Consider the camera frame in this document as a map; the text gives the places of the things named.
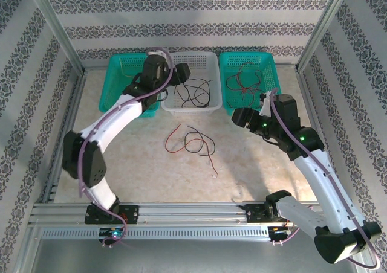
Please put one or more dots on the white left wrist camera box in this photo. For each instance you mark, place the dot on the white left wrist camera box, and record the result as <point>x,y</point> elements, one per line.
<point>158,53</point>

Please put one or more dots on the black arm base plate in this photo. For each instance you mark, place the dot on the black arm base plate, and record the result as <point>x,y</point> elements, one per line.
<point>254,214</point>
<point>131,214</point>

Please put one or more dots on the teal plastic basket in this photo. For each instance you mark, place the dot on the teal plastic basket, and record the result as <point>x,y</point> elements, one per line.
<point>115,82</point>
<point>272,73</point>

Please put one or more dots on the white plastic basket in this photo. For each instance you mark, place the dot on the white plastic basket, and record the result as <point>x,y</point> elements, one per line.
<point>205,61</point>

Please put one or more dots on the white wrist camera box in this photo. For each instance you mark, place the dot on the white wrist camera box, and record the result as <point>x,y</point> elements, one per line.
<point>266,104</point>
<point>158,53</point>

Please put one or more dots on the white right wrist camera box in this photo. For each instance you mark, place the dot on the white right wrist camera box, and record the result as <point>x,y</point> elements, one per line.
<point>266,104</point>

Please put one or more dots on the aluminium frame post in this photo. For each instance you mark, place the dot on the aluminium frame post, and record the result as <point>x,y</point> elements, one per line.
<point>55,25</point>
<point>327,25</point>

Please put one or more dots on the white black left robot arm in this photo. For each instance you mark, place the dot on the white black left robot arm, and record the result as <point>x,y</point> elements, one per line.
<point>115,119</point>

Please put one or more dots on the small controller board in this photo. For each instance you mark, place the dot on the small controller board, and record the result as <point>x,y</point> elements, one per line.
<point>113,233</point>
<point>279,230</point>

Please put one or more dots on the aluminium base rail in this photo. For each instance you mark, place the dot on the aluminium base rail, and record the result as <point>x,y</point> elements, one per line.
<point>193,212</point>

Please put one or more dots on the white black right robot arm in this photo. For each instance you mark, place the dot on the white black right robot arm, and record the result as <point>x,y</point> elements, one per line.
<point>329,191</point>

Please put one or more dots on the grey metal panel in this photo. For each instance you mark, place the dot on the grey metal panel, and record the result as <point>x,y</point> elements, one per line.
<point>193,258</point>

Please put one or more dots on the aluminium side rail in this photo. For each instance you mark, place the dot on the aluminium side rail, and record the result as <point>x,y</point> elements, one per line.
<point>74,104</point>

